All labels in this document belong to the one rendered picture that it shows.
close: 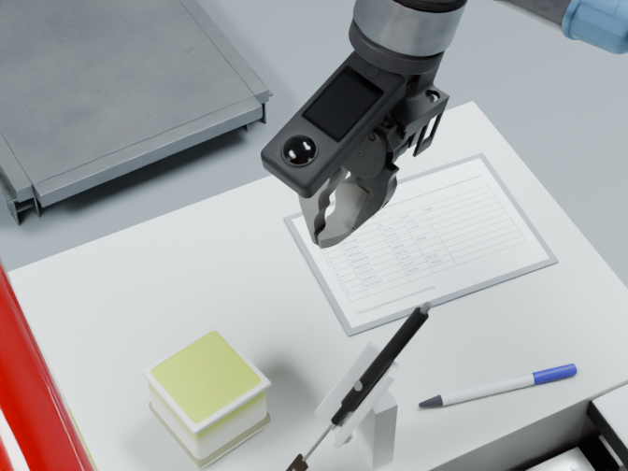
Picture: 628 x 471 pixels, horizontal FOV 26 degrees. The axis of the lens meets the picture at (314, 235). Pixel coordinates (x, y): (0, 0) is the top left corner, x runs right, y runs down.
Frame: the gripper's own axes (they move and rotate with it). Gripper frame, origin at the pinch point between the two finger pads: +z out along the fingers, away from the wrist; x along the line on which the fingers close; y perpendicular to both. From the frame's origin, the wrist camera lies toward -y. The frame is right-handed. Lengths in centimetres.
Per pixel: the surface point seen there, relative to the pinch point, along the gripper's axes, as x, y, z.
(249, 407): -3.9, -10.5, 9.5
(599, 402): -24.5, 11.2, 7.4
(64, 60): 106, 90, 91
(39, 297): 19.6, -9.6, 17.1
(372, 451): -13.5, -6.3, 9.5
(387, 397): -12.7, -6.0, 3.7
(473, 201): -3.7, 22.4, 6.3
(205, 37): 89, 111, 84
